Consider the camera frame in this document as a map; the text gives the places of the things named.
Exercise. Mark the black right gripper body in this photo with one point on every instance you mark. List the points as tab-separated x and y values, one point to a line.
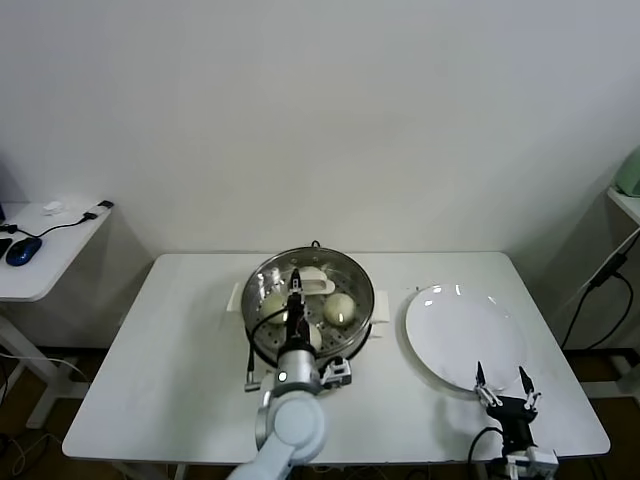
512	415

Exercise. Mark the white steamed baozi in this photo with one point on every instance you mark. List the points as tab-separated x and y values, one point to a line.
274	305
316	340
340	309

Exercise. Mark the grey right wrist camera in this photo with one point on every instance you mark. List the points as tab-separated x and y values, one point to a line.
532	457

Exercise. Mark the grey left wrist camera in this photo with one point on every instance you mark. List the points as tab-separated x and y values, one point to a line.
337	373

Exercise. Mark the white electric cooker base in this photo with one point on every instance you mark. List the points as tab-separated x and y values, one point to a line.
382	306

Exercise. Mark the white round plate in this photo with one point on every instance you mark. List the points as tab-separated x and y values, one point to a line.
460	335

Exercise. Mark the white side desk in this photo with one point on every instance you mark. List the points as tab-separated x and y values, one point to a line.
55	255

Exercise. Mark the blue computer mouse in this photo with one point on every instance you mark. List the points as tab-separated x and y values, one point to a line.
22	251

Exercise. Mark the perforated steel steamer basket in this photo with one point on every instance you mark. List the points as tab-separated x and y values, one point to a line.
352	345

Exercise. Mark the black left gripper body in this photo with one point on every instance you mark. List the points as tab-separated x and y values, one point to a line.
296	320

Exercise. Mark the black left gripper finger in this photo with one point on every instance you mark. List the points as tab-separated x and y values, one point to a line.
297	285

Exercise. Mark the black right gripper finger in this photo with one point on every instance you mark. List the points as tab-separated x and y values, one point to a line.
485	392
531	397

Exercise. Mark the white desk with appliance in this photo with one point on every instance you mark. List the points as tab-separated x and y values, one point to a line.
627	202

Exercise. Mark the pale green appliance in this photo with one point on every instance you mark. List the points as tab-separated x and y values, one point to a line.
632	175

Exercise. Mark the small white desk object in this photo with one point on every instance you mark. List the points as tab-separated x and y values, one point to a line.
52	206

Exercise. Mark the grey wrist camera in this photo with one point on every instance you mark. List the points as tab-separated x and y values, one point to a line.
532	457
337	373

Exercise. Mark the white adapter with black end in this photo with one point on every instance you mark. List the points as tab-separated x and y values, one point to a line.
102	206

